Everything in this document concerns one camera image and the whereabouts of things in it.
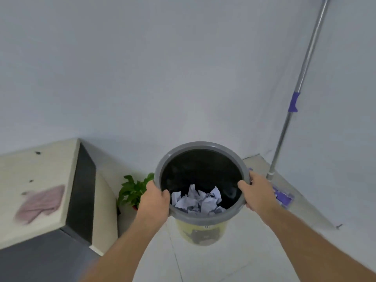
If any person's left hand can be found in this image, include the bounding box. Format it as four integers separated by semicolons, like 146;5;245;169
136;180;171;229

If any person's right hand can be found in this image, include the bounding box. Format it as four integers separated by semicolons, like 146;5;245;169
237;171;282;226

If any yellow bin with grey rim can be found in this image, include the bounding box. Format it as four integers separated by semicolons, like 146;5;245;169
154;142;252;246

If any person's left forearm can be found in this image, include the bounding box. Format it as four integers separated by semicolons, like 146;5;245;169
78;213;170;282

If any person's right forearm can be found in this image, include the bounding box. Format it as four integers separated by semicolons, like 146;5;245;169
260;202;376;282

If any green potted plant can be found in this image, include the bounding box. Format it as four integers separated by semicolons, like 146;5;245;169
117;173;155;209

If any crumpled white paper pile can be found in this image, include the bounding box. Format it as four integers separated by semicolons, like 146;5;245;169
171;184;227;216

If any black bin liner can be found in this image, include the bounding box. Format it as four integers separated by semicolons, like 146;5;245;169
161;149;243;210

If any beige cabinet with black side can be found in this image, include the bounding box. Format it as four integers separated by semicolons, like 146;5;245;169
0;138;118;256

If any pink cloth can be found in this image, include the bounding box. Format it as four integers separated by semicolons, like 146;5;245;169
14;185;66;224

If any purple flat mop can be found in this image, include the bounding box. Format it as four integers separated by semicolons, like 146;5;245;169
249;0;332;209

